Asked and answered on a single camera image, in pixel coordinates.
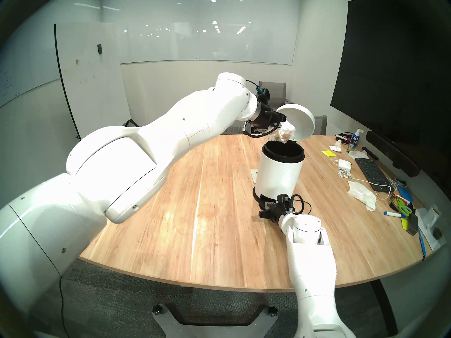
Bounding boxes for white mug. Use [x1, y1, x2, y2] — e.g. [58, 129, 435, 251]
[425, 204, 441, 229]

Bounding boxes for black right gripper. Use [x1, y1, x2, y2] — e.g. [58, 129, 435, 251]
[259, 198, 293, 224]

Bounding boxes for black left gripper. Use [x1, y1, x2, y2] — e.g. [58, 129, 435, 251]
[251, 102, 288, 136]

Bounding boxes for black keyboard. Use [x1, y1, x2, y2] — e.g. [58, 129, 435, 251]
[355, 158, 392, 193]

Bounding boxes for white paper sheet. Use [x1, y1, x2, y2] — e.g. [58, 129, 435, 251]
[414, 207, 446, 251]

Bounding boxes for black video soundbar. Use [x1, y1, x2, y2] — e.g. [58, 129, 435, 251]
[365, 131, 420, 177]

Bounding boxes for large crumpled white tissue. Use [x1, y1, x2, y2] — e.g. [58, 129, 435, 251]
[347, 180, 377, 212]

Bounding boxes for white wiping tissue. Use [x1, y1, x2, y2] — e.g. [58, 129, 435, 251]
[268, 121, 296, 144]

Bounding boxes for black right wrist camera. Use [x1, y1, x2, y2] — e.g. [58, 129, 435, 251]
[278, 195, 295, 213]

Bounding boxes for glass wall board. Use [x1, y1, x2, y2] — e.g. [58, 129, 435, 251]
[102, 0, 302, 66]

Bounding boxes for white pedal trash can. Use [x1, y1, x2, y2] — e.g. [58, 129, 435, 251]
[252, 104, 316, 209]

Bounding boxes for white charger cable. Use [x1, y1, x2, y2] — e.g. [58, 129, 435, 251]
[331, 158, 399, 200]

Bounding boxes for whiteboard cleaner spray bottle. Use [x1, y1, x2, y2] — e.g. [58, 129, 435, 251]
[347, 129, 364, 153]

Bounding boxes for grey swivel office chair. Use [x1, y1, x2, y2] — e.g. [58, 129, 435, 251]
[259, 81, 294, 111]

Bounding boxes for wall whiteboard with handwriting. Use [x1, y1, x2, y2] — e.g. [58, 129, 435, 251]
[0, 27, 62, 109]

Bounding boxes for blue flat pad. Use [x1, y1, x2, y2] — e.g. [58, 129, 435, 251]
[395, 186, 413, 203]

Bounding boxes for rolling whiteboard on stand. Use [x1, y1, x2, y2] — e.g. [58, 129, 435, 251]
[54, 23, 148, 140]

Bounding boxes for long black power cable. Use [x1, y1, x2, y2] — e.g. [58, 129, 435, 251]
[58, 276, 71, 338]

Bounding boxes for large black wall screen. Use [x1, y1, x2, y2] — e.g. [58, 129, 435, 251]
[330, 0, 451, 186]

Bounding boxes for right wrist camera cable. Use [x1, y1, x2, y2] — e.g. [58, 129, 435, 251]
[291, 195, 312, 215]

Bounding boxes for black and yellow block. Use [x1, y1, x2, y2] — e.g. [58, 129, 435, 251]
[402, 214, 419, 236]

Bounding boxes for green handled scissors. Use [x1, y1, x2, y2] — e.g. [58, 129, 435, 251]
[392, 196, 412, 216]

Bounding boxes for black left gripper loop cable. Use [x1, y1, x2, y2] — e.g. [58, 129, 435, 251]
[243, 122, 279, 138]

